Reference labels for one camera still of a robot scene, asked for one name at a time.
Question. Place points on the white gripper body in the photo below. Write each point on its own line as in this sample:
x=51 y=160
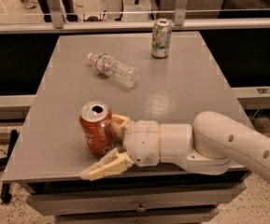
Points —
x=142 y=143

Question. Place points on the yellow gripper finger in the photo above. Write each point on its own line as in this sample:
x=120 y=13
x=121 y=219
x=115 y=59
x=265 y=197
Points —
x=113 y=163
x=120 y=124

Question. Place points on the red soda can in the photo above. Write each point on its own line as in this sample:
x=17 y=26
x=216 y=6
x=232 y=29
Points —
x=96 y=122

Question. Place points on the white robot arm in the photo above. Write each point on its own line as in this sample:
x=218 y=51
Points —
x=206 y=147

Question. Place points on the clear plastic water bottle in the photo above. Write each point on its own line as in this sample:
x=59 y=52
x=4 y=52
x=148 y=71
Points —
x=110 y=67

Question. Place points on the grey cabinet with drawers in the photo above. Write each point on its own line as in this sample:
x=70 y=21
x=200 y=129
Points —
x=51 y=150

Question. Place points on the green white soda can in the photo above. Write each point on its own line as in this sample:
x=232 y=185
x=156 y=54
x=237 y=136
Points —
x=161 y=36

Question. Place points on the black stand on floor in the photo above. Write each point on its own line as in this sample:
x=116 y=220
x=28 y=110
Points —
x=5 y=196

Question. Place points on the person legs dark trousers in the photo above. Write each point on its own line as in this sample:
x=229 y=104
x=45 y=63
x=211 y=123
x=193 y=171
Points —
x=68 y=9

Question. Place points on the metal railing frame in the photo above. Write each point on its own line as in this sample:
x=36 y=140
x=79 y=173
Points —
x=97 y=16

